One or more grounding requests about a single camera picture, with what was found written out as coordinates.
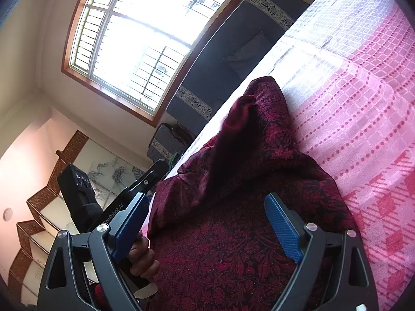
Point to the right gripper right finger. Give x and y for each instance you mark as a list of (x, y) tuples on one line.
[(351, 284)]

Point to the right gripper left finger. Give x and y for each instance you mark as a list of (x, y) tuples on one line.
[(64, 284)]

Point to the dark red floral sweater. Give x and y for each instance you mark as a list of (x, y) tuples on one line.
[(208, 228)]

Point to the person's left hand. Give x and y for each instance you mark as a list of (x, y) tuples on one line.
[(143, 259)]

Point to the landscape painted folding screen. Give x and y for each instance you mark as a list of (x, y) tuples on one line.
[(109, 175)]

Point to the green cloth on armchair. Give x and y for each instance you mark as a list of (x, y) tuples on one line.
[(175, 158)]

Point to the dark blue armchair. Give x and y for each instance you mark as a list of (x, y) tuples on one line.
[(168, 140)]

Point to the dark blue throw pillow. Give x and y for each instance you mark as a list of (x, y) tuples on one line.
[(244, 60)]

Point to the pink checked bed sheet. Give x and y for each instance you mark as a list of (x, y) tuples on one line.
[(346, 71)]

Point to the dark blue sofa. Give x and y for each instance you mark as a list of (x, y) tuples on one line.
[(210, 81)]

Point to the barred window with wooden frame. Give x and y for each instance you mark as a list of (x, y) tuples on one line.
[(135, 53)]

